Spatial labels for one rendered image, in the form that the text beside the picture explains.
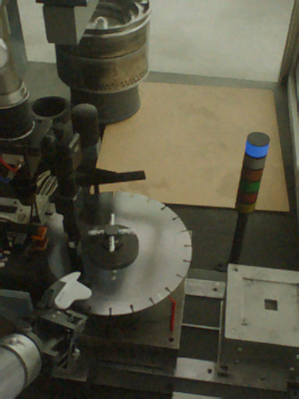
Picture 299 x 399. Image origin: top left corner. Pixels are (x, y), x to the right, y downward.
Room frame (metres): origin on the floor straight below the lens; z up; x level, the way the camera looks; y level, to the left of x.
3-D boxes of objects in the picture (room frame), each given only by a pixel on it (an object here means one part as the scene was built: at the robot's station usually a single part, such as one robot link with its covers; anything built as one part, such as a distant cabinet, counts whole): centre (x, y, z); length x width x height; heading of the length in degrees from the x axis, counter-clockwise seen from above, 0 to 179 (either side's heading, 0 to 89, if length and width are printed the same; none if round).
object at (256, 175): (0.81, -0.21, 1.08); 0.05 x 0.04 x 0.03; 173
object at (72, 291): (0.52, 0.12, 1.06); 0.09 x 0.06 x 0.03; 160
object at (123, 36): (1.49, 0.16, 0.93); 0.31 x 0.31 x 0.36
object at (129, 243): (0.70, 0.08, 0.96); 0.11 x 0.11 x 0.03
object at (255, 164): (0.81, -0.21, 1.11); 0.05 x 0.04 x 0.03; 173
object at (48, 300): (0.48, 0.16, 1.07); 0.09 x 0.02 x 0.05; 160
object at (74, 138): (0.68, 0.15, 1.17); 0.06 x 0.05 x 0.20; 74
